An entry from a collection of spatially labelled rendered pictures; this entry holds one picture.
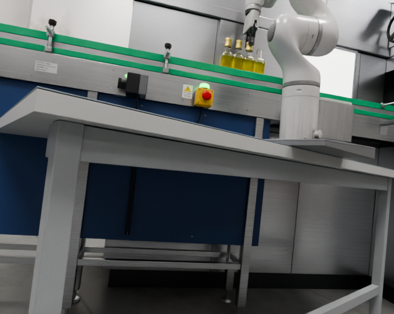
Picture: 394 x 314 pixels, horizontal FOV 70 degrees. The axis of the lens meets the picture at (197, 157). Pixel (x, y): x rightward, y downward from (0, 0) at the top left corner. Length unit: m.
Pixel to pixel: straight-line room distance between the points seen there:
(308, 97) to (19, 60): 1.07
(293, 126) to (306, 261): 1.13
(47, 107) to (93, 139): 0.10
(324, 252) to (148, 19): 1.68
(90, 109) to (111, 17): 3.61
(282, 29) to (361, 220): 1.43
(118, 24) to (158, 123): 3.59
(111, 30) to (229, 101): 2.86
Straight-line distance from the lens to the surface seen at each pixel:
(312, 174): 0.99
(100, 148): 0.51
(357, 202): 2.07
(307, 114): 0.97
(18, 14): 3.73
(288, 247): 1.84
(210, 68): 1.34
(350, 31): 2.18
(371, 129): 1.84
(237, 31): 1.74
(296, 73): 1.00
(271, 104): 1.39
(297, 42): 1.01
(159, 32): 1.66
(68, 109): 0.45
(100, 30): 3.93
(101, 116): 0.47
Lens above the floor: 0.66
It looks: 2 degrees up
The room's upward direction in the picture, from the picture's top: 6 degrees clockwise
